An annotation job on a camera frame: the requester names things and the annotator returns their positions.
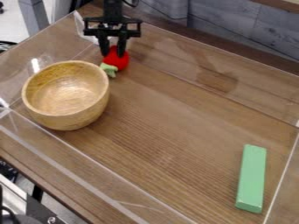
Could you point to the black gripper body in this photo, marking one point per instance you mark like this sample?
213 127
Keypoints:
128 24

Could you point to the green rectangular block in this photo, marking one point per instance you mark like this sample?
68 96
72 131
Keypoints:
252 179

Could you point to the wooden bowl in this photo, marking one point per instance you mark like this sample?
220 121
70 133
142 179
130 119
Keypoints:
66 96

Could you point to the red plush fruit green stem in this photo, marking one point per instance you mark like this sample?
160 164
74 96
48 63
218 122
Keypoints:
113 63

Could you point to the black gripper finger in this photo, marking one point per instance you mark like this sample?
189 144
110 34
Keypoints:
122 44
104 43

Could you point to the black device bottom left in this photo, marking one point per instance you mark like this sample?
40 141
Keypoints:
29 212

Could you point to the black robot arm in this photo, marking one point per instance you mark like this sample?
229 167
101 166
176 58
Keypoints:
113 11

